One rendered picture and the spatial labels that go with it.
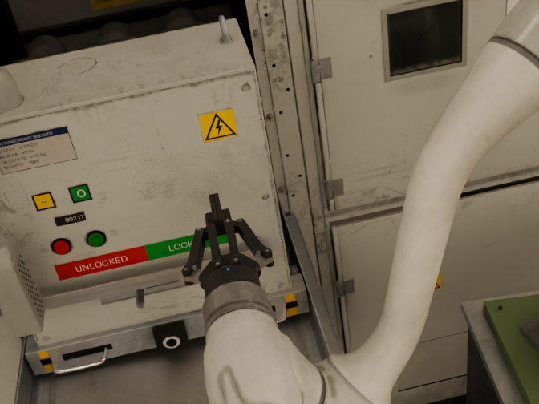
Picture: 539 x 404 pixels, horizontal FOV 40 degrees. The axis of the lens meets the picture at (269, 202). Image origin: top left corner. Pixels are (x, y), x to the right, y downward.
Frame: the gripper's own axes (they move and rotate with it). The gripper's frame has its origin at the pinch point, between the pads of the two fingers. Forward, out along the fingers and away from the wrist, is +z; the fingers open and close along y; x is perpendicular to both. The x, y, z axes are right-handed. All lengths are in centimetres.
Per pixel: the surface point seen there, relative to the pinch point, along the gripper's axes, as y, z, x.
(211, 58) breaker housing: 4.4, 20.3, 15.9
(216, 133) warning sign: 2.6, 13.4, 6.1
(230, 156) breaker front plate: 4.0, 13.5, 1.2
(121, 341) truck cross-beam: -23.3, 12.0, -32.7
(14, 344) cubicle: -56, 45, -57
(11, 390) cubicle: -62, 45, -72
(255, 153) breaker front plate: 8.2, 13.5, 0.8
